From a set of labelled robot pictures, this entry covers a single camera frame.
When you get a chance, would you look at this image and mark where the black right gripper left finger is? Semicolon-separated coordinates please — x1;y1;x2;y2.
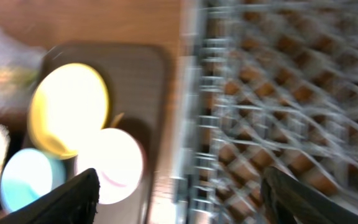
0;168;100;224

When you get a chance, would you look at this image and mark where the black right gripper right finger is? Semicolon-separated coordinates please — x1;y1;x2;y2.
260;166;358;224

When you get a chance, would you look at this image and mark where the blue bowl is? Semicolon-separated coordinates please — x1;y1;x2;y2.
0;148;66;213

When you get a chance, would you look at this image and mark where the pink bowl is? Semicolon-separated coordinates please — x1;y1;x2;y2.
75;128;145;205

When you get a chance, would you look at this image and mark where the yellow plate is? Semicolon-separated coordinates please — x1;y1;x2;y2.
27;63;110;159

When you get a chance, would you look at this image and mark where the grey dishwasher rack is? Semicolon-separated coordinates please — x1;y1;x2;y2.
172;0;358;223

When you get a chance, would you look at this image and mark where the dark brown tray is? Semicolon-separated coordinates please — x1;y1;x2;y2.
41;41;170;223

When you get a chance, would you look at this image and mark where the clear plastic bin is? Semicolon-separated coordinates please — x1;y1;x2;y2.
0;28;47;111

